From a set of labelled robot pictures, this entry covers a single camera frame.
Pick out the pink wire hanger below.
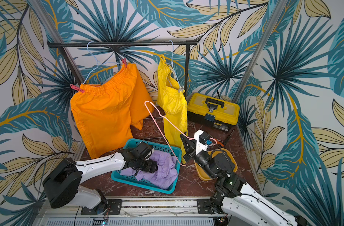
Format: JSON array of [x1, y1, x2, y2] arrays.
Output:
[[144, 100, 195, 167]]

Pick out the purple shorts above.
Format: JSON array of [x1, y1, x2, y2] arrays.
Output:
[[120, 150, 178, 190]]

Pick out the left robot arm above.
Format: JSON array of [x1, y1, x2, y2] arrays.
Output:
[[43, 142, 158, 215]]

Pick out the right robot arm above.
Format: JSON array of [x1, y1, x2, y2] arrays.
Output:
[[180, 130, 307, 226]]

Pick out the yellow shorts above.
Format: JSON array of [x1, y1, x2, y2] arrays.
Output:
[[157, 56, 188, 155]]

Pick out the orange shorts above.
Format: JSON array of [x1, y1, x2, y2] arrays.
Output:
[[70, 64, 154, 159]]

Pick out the yellow plastic tray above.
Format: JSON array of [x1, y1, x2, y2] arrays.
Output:
[[195, 148, 238, 181]]

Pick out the teal plastic basket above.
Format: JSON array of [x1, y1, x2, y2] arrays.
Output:
[[111, 138, 182, 194]]

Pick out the yellow black plastic toolbox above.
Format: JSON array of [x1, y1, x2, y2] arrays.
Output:
[[187, 93, 240, 132]]

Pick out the red clothespin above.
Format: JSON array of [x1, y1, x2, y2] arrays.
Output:
[[122, 58, 128, 67]]

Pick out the pink clothespin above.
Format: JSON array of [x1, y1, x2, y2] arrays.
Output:
[[70, 84, 85, 93]]

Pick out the black clothes rack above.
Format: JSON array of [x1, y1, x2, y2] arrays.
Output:
[[47, 40, 199, 94]]

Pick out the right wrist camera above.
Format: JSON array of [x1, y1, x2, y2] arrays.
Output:
[[194, 130, 212, 154]]

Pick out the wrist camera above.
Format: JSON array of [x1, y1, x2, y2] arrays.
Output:
[[133, 142, 153, 160], [194, 130, 212, 154]]

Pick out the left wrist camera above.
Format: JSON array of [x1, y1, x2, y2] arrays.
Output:
[[133, 142, 153, 160]]

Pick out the orange handled screwdriver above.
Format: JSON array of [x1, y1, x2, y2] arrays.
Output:
[[210, 137, 224, 148]]

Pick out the black handled screwdriver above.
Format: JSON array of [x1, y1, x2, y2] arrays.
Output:
[[223, 129, 234, 145]]

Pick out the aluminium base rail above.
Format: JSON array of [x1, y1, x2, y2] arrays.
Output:
[[33, 196, 234, 226]]

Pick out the white wire hanger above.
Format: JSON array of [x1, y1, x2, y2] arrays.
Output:
[[169, 40, 184, 92]]

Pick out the blue wire hanger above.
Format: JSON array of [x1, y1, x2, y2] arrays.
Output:
[[82, 41, 125, 85]]

